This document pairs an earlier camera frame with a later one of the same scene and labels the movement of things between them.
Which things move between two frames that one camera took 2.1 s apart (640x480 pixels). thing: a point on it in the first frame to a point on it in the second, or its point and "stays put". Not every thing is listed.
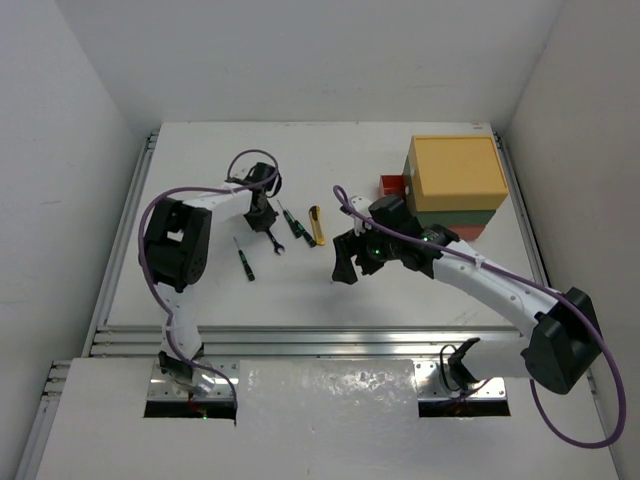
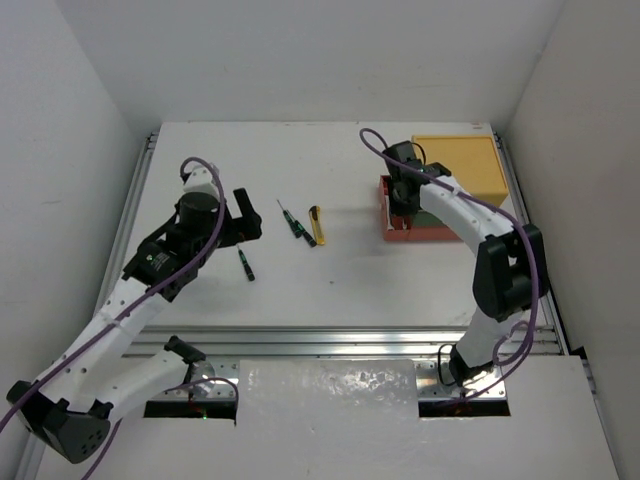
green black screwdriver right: x=312 y=242 stays put
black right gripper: x=346 y=245 to x=397 y=208
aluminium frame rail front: x=147 y=340 stays put
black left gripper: x=260 y=218 to x=239 y=226
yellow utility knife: x=315 y=217 stays put
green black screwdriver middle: x=291 y=222 stays put
